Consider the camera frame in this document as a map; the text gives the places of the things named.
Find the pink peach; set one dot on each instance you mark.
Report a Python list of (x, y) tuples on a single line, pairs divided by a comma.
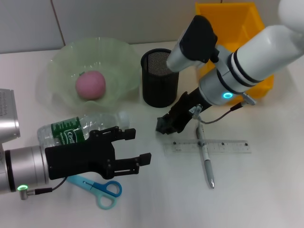
[(90, 84)]

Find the blue teal scissors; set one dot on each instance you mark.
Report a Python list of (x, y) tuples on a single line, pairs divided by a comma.
[(107, 192)]

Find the black mesh pen holder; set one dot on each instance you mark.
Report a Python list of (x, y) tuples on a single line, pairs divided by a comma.
[(159, 90)]

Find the grey white ballpoint pen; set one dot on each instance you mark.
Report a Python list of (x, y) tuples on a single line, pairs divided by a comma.
[(206, 161)]

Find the yellow plastic bin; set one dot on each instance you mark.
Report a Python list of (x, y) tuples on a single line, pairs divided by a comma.
[(251, 19)]

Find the clear plastic ruler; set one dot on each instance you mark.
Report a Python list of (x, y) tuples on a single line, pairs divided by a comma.
[(228, 146)]

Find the clear green-label water bottle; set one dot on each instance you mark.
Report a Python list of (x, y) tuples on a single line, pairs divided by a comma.
[(69, 128)]

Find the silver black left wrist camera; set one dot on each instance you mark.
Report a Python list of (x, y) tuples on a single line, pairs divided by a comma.
[(8, 116)]

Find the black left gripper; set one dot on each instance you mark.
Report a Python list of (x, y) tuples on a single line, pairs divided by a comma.
[(78, 159)]

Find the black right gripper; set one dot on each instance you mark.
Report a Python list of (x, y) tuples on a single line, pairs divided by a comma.
[(187, 111)]

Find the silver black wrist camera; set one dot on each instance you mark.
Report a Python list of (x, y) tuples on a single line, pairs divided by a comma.
[(8, 116), (197, 40)]

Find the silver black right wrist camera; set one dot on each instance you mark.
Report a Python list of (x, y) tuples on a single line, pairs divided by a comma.
[(197, 40)]

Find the translucent green fruit plate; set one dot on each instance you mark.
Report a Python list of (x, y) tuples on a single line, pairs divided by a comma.
[(114, 71)]

